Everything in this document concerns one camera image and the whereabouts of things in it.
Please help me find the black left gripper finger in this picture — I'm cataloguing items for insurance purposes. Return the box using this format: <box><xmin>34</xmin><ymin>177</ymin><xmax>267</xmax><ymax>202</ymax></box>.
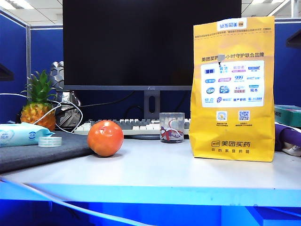
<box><xmin>0</xmin><ymin>63</ymin><xmax>14</xmax><ymax>81</ymax></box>

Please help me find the grey partition post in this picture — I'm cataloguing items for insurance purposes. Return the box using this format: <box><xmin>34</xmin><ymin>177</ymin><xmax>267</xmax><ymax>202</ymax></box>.
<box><xmin>26</xmin><ymin>25</ymin><xmax>32</xmax><ymax>101</ymax></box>

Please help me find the blue side partition panel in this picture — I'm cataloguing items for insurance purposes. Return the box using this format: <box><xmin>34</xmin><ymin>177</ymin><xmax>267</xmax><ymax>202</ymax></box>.
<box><xmin>0</xmin><ymin>11</ymin><xmax>27</xmax><ymax>123</ymax></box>

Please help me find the thick white cable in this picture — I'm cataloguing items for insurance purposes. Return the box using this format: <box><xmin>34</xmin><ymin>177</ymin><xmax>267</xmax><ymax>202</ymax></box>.
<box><xmin>0</xmin><ymin>176</ymin><xmax>151</xmax><ymax>226</ymax></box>

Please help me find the blue wet wipes pack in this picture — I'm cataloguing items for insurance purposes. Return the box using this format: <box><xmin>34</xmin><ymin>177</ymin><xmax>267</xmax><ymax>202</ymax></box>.
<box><xmin>0</xmin><ymin>122</ymin><xmax>55</xmax><ymax>148</ymax></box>

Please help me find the silver robot figurine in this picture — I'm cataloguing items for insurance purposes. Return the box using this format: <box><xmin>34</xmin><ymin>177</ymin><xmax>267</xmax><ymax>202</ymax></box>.
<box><xmin>50</xmin><ymin>61</ymin><xmax>82</xmax><ymax>128</ymax></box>

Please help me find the clear glass cup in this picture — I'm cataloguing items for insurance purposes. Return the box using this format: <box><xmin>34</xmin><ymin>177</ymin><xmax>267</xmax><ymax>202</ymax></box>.
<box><xmin>159</xmin><ymin>112</ymin><xmax>185</xmax><ymax>143</ymax></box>

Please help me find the grey monitor stand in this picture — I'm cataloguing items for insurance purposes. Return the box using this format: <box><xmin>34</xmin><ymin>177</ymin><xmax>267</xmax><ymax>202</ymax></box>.
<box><xmin>128</xmin><ymin>90</ymin><xmax>165</xmax><ymax>140</ymax></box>

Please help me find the purple cloth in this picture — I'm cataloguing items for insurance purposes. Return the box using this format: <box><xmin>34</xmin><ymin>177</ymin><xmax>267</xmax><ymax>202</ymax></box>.
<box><xmin>274</xmin><ymin>123</ymin><xmax>301</xmax><ymax>152</ymax></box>

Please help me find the black monitor cable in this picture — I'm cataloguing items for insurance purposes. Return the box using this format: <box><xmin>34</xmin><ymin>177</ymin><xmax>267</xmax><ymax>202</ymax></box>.
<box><xmin>126</xmin><ymin>105</ymin><xmax>145</xmax><ymax>120</ymax></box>
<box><xmin>79</xmin><ymin>91</ymin><xmax>136</xmax><ymax>109</ymax></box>

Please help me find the thin white charging cable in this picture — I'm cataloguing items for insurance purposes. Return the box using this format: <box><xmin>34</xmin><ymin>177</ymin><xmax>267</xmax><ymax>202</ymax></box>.
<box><xmin>0</xmin><ymin>92</ymin><xmax>83</xmax><ymax>133</ymax></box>

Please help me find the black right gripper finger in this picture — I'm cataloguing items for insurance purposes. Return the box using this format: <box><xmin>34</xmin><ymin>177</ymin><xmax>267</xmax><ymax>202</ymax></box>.
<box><xmin>285</xmin><ymin>29</ymin><xmax>301</xmax><ymax>49</ymax></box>

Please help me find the teal cardboard box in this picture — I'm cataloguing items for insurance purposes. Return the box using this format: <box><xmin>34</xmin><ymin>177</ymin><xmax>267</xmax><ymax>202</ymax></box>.
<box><xmin>274</xmin><ymin>105</ymin><xmax>301</xmax><ymax>128</ymax></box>

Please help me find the white printed cloth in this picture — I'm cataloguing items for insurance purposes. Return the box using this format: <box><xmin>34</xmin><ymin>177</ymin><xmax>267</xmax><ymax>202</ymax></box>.
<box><xmin>281</xmin><ymin>140</ymin><xmax>301</xmax><ymax>156</ymax></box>

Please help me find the dark grey desk mat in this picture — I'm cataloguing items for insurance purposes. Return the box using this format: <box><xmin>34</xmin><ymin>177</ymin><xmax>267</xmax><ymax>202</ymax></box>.
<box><xmin>0</xmin><ymin>130</ymin><xmax>95</xmax><ymax>174</ymax></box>

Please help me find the yellow printed paper bag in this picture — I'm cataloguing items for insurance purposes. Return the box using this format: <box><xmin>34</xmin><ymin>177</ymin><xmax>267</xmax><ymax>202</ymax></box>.
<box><xmin>189</xmin><ymin>16</ymin><xmax>276</xmax><ymax>163</ymax></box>

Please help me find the white and grey keyboard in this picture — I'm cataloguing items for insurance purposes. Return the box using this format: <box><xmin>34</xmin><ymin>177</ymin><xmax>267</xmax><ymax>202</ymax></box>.
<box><xmin>74</xmin><ymin>118</ymin><xmax>191</xmax><ymax>136</ymax></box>

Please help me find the red white wrapper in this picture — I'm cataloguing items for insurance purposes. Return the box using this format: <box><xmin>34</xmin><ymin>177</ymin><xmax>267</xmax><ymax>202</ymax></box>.
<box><xmin>160</xmin><ymin>124</ymin><xmax>184</xmax><ymax>142</ymax></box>

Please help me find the black computer monitor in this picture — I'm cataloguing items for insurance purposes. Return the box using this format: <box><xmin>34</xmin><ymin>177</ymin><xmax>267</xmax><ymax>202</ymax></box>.
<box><xmin>62</xmin><ymin>0</ymin><xmax>242</xmax><ymax>91</ymax></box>

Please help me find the orange fruit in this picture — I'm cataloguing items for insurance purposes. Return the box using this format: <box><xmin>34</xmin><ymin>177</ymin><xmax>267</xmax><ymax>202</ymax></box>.
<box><xmin>87</xmin><ymin>120</ymin><xmax>125</xmax><ymax>158</ymax></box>

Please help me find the small pineapple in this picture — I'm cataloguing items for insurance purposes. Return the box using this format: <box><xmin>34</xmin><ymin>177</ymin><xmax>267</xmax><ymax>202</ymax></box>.
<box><xmin>20</xmin><ymin>70</ymin><xmax>57</xmax><ymax>131</ymax></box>

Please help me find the clear tape roll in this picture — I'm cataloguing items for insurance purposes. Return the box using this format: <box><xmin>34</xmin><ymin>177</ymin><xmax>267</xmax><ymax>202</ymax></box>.
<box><xmin>38</xmin><ymin>136</ymin><xmax>63</xmax><ymax>148</ymax></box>

